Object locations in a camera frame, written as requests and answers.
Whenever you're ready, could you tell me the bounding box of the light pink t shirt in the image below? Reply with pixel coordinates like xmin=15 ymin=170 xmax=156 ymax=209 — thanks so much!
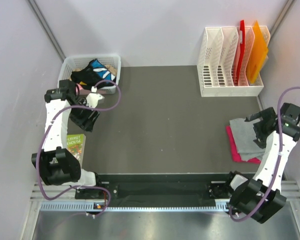
xmin=75 ymin=84 xmax=86 ymax=96

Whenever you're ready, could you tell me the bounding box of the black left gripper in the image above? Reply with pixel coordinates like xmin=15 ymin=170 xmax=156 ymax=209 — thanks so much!
xmin=69 ymin=99 xmax=100 ymax=133

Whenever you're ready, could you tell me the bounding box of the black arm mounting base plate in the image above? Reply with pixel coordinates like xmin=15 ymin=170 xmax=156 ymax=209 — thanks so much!
xmin=74 ymin=173 xmax=231 ymax=208

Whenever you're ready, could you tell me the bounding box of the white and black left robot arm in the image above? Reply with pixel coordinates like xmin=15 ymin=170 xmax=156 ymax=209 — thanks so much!
xmin=31 ymin=79 xmax=104 ymax=199

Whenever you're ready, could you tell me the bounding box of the grey t shirt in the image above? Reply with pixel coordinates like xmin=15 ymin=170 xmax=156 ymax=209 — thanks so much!
xmin=229 ymin=118 xmax=265 ymax=162

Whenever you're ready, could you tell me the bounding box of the white file organiser rack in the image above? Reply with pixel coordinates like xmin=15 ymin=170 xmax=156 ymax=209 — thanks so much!
xmin=196 ymin=26 xmax=264 ymax=97

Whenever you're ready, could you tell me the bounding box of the black and blue t shirt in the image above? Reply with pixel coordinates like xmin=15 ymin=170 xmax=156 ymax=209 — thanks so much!
xmin=70 ymin=58 xmax=117 ymax=90

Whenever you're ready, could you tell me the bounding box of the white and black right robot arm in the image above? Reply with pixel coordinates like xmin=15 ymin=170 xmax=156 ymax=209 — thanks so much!
xmin=223 ymin=102 xmax=300 ymax=224

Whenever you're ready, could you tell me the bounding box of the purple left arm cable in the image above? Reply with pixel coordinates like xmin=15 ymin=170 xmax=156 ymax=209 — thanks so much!
xmin=36 ymin=80 xmax=122 ymax=218

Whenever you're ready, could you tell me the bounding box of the red plastic folder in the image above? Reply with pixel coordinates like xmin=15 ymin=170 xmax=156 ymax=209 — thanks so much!
xmin=233 ymin=20 xmax=246 ymax=86

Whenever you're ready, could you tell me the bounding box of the folded magenta t shirt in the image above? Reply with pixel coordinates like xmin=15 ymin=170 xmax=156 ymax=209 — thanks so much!
xmin=225 ymin=125 xmax=261 ymax=165

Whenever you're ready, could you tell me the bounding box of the orange plastic folder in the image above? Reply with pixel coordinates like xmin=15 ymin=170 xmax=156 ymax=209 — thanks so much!
xmin=245 ymin=20 xmax=271 ymax=85

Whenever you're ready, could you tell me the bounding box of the green children's book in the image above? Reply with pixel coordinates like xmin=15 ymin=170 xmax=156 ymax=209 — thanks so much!
xmin=67 ymin=134 xmax=86 ymax=167

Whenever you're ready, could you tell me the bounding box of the aluminium frame rail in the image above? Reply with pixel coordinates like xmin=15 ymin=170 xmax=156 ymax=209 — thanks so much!
xmin=29 ymin=181 xmax=300 ymax=213

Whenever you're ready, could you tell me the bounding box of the white plastic laundry basket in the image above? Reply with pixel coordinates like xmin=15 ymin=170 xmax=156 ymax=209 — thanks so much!
xmin=58 ymin=54 xmax=121 ymax=94

